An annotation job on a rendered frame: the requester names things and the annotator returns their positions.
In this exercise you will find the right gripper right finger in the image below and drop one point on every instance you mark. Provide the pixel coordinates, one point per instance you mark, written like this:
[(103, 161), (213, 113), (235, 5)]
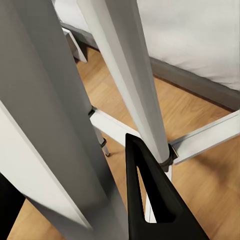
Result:
[(174, 220)]

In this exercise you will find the camera tripod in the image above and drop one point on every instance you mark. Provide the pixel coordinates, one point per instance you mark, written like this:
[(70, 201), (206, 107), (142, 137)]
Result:
[(51, 146)]

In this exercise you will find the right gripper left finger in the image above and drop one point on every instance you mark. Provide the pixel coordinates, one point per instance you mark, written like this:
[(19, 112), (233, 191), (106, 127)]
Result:
[(11, 202)]

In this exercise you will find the nightstand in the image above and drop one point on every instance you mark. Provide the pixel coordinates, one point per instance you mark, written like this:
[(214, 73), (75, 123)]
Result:
[(76, 51)]

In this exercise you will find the bed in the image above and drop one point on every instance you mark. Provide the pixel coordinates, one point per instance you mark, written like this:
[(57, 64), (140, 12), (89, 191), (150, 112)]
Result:
[(192, 43)]

